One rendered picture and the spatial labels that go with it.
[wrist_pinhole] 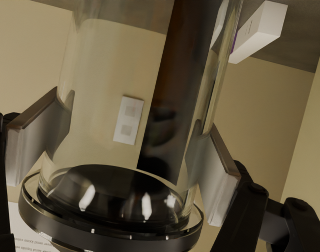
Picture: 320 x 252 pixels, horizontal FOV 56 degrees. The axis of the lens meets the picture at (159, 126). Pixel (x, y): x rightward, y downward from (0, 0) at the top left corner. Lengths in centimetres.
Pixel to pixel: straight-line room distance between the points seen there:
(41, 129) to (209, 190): 9
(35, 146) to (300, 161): 40
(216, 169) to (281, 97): 71
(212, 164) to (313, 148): 32
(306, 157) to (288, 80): 41
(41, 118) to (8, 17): 68
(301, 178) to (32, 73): 62
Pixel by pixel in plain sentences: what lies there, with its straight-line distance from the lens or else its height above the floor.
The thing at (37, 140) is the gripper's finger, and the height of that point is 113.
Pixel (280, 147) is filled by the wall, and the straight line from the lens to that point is 87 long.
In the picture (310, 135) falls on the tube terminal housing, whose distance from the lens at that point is 49.
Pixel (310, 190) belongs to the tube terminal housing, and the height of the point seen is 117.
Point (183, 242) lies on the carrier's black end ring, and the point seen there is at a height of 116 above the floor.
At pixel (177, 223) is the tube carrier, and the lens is 17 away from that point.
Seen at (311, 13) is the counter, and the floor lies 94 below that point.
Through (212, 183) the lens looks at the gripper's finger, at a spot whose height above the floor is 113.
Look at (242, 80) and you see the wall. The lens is 81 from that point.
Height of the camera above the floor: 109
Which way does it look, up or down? 5 degrees up
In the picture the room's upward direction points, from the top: 167 degrees counter-clockwise
